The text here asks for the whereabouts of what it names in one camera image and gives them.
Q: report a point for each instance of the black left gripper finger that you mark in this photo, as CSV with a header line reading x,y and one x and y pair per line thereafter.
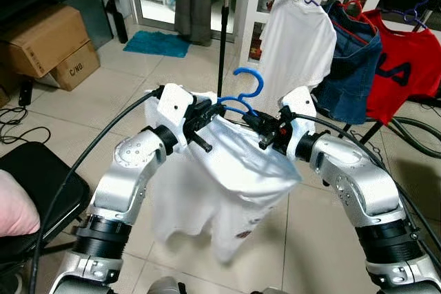
x,y
216,103
213,113

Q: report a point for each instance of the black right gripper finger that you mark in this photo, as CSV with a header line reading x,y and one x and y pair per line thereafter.
x,y
260,128
258,118

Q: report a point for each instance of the blue clothes hanger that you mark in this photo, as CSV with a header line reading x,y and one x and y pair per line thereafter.
x,y
256,77

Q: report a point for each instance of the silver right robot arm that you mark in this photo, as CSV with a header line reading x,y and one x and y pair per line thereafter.
x,y
358,184

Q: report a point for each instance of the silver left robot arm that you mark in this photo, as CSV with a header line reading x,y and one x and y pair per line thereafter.
x,y
131,170

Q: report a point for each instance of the plain white t-shirt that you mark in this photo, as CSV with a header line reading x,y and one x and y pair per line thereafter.
x,y
296,46

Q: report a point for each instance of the teal floor mat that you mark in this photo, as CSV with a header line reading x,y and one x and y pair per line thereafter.
x,y
155,44

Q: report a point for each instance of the blue denim garment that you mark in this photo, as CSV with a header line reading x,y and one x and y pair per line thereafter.
x,y
351,74

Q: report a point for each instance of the black cross-leg stand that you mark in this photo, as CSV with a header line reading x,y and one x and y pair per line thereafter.
x,y
372,132

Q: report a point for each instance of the dark grey curtain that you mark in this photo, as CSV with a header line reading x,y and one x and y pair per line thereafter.
x,y
193,5

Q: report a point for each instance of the printed cardboard box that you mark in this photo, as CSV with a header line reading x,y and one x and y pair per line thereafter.
x,y
76,70

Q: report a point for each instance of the red logo t-shirt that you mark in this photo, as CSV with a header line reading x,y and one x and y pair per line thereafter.
x,y
406,67

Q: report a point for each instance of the grey robot right leg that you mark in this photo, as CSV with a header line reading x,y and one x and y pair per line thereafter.
x,y
269,290

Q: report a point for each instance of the grey robot leg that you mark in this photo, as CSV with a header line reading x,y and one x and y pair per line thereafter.
x,y
269,290
165,286

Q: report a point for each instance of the large plain cardboard box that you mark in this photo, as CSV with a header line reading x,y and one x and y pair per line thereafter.
x,y
41,39

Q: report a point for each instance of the grey robot left leg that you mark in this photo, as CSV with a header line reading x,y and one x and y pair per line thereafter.
x,y
165,286

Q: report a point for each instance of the person bare pink limb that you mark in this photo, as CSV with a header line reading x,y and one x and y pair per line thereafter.
x,y
17,204

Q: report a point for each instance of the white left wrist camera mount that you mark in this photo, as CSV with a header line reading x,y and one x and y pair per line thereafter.
x,y
172,108

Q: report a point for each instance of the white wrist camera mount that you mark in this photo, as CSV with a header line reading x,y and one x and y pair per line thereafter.
x,y
172,108
300,104

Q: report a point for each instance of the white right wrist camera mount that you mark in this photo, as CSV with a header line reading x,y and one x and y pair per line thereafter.
x,y
300,104

